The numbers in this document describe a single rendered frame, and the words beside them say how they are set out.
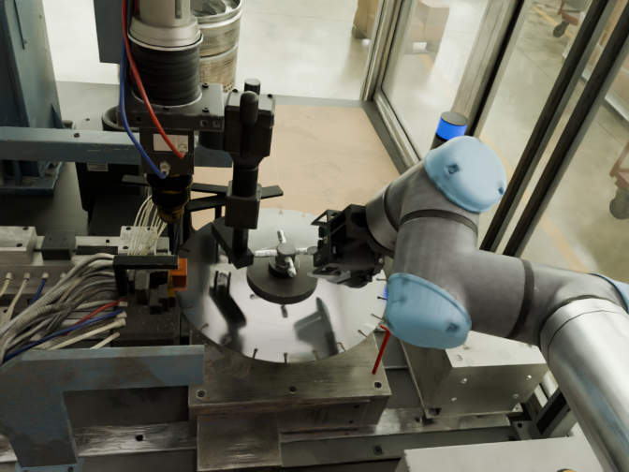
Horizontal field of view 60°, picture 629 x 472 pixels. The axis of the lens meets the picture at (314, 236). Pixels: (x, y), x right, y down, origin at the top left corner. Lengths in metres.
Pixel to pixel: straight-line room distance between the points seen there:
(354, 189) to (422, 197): 0.89
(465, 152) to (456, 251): 0.09
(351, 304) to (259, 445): 0.24
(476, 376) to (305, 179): 0.71
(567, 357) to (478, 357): 0.45
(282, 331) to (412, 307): 0.33
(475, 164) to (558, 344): 0.17
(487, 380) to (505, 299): 0.45
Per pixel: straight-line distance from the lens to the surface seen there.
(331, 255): 0.66
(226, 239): 0.78
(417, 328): 0.48
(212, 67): 1.36
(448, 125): 0.90
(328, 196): 1.36
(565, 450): 0.86
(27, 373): 0.72
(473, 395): 0.96
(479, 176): 0.52
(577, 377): 0.43
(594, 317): 0.47
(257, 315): 0.78
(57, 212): 1.30
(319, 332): 0.78
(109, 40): 0.77
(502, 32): 1.19
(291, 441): 0.90
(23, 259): 1.02
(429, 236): 0.50
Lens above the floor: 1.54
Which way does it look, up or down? 40 degrees down
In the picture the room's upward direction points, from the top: 11 degrees clockwise
